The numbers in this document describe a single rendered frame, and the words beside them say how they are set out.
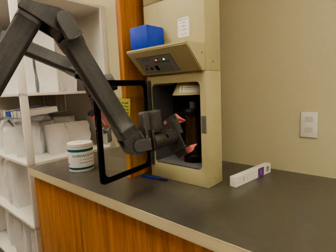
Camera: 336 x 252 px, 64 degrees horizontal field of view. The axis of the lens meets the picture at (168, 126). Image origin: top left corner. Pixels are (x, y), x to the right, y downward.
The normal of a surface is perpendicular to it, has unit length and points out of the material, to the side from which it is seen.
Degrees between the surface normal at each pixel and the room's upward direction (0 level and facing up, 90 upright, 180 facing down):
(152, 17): 90
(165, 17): 90
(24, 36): 90
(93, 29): 90
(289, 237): 0
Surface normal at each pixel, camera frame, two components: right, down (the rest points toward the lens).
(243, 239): -0.04, -0.99
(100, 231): -0.66, 0.13
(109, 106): 0.49, 0.02
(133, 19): 0.75, 0.06
